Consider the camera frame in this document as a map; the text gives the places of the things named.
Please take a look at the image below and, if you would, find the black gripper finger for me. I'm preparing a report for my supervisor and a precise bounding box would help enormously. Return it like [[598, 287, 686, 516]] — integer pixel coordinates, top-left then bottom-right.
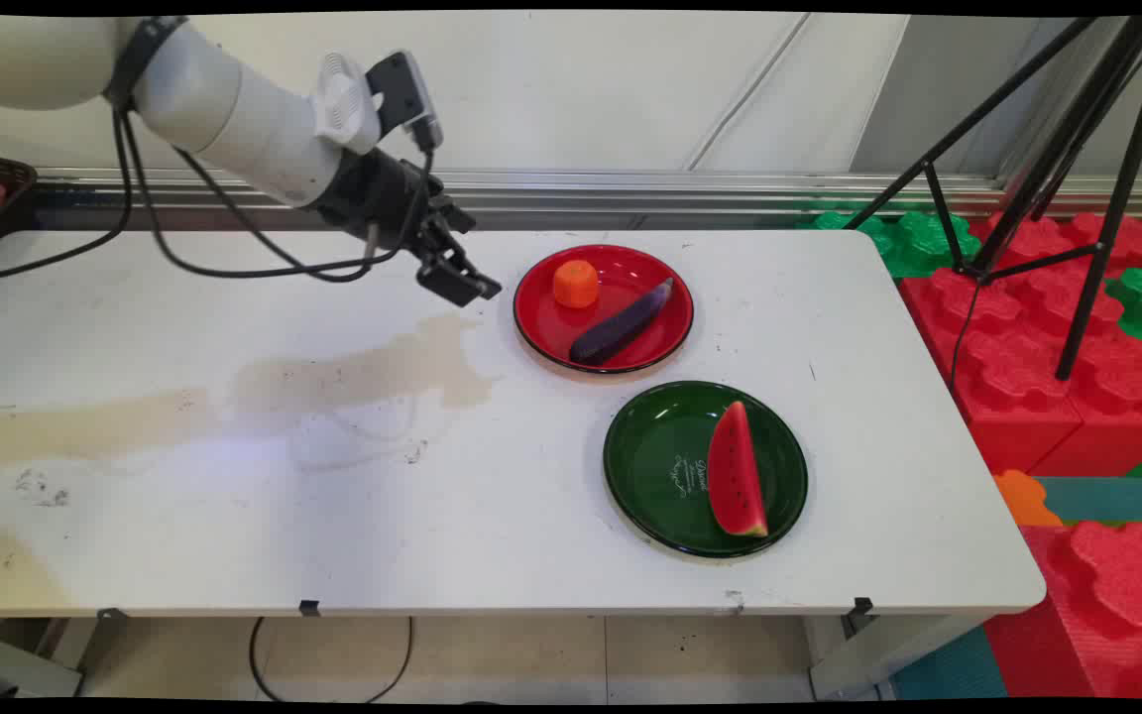
[[427, 194, 504, 298], [415, 234, 489, 308]]

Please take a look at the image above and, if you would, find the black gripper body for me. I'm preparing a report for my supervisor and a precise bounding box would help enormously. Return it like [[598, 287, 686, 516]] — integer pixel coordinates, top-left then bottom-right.
[[313, 147, 445, 255]]

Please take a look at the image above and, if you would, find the purple toy eggplant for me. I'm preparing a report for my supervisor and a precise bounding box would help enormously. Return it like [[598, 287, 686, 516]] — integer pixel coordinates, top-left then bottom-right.
[[568, 277, 676, 364]]

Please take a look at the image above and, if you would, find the orange toy carrot piece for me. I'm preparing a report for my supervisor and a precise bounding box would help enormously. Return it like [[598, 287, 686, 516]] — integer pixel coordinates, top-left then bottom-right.
[[552, 260, 600, 309]]

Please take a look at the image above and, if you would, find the red round plate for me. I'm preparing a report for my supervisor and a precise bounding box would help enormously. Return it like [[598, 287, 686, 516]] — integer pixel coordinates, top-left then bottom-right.
[[513, 244, 696, 376]]

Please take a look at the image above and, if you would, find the green round plate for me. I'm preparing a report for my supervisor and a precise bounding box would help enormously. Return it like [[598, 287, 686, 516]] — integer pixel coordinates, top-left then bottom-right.
[[602, 381, 810, 559]]

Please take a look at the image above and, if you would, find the toy watermelon slice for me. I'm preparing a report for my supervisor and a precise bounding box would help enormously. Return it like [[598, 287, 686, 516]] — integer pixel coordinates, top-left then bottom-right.
[[707, 401, 770, 538]]

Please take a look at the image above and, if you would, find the dark woven basket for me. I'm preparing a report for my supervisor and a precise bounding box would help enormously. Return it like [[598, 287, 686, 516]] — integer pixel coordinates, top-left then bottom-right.
[[0, 151, 39, 271]]

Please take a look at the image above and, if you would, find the large red foam block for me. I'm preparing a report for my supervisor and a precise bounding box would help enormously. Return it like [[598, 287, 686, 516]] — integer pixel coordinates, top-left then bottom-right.
[[898, 211, 1142, 478]]

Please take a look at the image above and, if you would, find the grey metal table leg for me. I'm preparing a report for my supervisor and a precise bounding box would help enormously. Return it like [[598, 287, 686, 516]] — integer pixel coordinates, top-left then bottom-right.
[[807, 613, 990, 701], [0, 625, 86, 701]]

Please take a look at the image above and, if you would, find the orange foam piece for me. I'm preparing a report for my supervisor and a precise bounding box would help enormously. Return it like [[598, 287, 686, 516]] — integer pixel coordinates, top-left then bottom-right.
[[991, 470, 1065, 528]]

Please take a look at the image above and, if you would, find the teal foam mat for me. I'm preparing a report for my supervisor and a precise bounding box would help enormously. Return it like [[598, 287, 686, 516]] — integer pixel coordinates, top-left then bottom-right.
[[1035, 476, 1142, 524]]

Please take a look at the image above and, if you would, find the black wrist camera white mount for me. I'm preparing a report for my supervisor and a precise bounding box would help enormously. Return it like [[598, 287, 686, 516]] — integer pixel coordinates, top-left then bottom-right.
[[313, 50, 445, 157]]

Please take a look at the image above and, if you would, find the looping black gripper cable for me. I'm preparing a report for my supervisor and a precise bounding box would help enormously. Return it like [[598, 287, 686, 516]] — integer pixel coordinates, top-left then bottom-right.
[[121, 109, 435, 285]]

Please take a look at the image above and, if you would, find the aluminium window rail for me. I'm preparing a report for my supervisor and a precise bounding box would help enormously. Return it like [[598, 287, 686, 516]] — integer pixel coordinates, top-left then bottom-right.
[[36, 167, 1142, 221]]

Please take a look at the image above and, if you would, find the long black arm cable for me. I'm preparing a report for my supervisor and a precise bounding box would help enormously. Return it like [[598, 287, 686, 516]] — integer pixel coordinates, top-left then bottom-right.
[[0, 107, 136, 287]]

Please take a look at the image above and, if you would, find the black floor cable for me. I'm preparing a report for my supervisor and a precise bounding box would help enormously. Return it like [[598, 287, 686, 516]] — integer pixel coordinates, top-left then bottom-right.
[[249, 616, 415, 705]]

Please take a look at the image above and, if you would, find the thin black tripod cable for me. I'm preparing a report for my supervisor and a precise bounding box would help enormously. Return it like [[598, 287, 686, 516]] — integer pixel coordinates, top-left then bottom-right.
[[947, 282, 984, 390]]

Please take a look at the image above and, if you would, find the black camera tripod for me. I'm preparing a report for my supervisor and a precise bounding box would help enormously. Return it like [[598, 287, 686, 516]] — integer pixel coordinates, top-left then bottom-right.
[[844, 15, 1142, 383]]

